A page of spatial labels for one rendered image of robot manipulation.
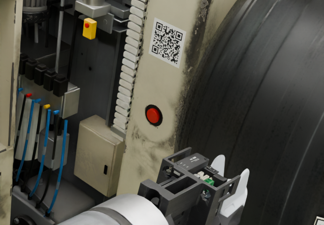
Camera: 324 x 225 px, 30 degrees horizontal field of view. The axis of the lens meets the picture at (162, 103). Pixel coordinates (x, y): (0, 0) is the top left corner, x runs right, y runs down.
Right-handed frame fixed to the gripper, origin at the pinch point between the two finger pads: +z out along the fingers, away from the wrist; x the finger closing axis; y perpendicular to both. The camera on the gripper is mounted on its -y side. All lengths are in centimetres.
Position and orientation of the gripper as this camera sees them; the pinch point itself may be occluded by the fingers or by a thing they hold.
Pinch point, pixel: (235, 191)
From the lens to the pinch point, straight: 77.7
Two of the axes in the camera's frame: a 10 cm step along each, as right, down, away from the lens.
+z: 5.9, -1.9, 7.8
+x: -7.7, -4.2, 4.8
